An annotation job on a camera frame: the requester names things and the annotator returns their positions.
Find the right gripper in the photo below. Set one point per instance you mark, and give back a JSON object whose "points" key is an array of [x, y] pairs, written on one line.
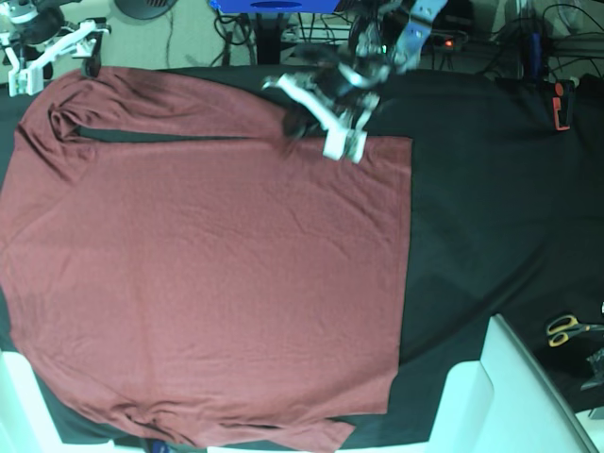
{"points": [[81, 41]]}

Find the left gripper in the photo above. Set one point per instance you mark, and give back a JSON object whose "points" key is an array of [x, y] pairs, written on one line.
{"points": [[347, 90]]}

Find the maroon long-sleeve T-shirt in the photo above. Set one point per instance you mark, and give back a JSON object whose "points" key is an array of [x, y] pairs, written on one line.
{"points": [[175, 267]]}

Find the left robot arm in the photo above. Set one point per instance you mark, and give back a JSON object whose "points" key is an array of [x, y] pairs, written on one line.
{"points": [[385, 39]]}

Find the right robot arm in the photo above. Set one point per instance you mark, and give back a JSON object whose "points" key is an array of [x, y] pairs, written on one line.
{"points": [[41, 34]]}

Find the dark round fan base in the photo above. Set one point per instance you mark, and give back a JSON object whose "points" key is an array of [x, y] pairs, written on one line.
{"points": [[144, 9]]}

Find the white power strip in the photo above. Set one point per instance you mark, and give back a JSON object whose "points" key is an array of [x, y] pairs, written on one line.
{"points": [[296, 34]]}

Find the blue plastic box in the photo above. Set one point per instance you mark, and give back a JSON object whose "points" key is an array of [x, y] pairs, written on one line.
{"points": [[275, 6]]}

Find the black table cloth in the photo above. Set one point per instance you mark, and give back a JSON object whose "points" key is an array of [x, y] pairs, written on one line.
{"points": [[506, 217]]}

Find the orange black clamp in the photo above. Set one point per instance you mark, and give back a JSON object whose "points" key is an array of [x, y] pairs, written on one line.
{"points": [[563, 104]]}

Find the blue clamp at bottom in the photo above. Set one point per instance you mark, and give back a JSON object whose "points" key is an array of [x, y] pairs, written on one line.
{"points": [[157, 446]]}

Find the crumpled black plastic piece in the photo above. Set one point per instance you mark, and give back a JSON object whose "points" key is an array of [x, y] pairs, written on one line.
{"points": [[596, 363]]}

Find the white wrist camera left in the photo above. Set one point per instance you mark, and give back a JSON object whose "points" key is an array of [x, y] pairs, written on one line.
{"points": [[345, 144]]}

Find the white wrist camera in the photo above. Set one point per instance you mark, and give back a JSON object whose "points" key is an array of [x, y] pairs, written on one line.
{"points": [[345, 144], [25, 81]]}

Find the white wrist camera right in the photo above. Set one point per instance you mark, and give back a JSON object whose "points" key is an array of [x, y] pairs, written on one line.
{"points": [[25, 81]]}

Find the black stand post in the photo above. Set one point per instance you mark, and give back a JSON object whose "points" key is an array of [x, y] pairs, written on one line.
{"points": [[268, 31]]}

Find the yellow-handled scissors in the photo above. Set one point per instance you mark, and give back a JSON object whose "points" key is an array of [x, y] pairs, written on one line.
{"points": [[563, 329]]}

